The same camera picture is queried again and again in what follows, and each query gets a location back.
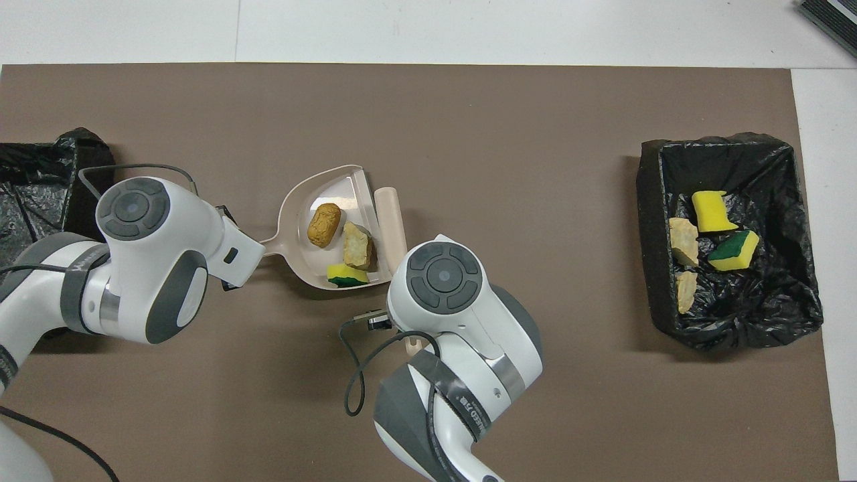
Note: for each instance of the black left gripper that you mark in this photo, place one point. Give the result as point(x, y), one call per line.
point(227, 213)

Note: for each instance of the small yellow green sponge piece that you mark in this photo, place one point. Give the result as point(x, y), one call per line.
point(347, 275)

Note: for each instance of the beige plastic dustpan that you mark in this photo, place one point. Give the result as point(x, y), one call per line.
point(301, 207)

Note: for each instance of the pale torn bread chunk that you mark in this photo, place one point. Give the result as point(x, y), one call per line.
point(357, 246)

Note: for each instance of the brown peanut shaped bread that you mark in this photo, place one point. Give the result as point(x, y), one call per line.
point(325, 225)

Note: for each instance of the beige hand brush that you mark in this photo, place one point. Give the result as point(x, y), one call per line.
point(390, 221)

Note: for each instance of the striped croissant bread piece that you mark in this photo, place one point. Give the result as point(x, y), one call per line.
point(684, 241)
point(686, 291)

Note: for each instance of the notched yellow sponge piece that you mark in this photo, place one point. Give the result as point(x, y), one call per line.
point(713, 213)

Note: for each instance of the large yellow green sponge piece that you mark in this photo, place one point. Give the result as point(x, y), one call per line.
point(736, 253)

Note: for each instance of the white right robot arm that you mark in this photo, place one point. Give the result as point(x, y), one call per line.
point(462, 308)

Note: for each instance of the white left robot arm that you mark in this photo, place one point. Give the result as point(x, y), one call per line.
point(154, 261)

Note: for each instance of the black bag lined bin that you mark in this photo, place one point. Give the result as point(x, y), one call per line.
point(40, 174)
point(770, 314)

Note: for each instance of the brown table mat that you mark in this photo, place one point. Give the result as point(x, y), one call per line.
point(535, 100)

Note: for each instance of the black ribbed device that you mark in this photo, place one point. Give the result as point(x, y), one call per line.
point(837, 17)

